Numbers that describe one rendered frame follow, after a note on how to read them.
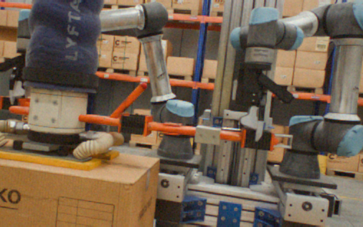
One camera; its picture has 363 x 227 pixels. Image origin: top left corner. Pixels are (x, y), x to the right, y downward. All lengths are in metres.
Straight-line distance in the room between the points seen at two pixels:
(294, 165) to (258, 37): 0.62
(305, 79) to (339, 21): 6.84
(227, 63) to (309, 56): 6.70
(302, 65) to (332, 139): 6.88
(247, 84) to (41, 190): 0.62
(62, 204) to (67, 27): 0.48
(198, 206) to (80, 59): 0.77
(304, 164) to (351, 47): 0.45
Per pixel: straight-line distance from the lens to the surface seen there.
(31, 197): 1.04
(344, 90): 1.46
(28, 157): 1.09
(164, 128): 1.07
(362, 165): 8.68
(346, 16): 1.47
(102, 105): 9.92
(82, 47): 1.11
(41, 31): 1.13
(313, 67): 8.34
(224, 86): 1.68
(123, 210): 0.96
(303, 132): 1.52
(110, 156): 1.20
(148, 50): 1.62
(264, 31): 1.07
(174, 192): 1.41
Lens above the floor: 1.30
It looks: 3 degrees down
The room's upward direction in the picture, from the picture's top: 6 degrees clockwise
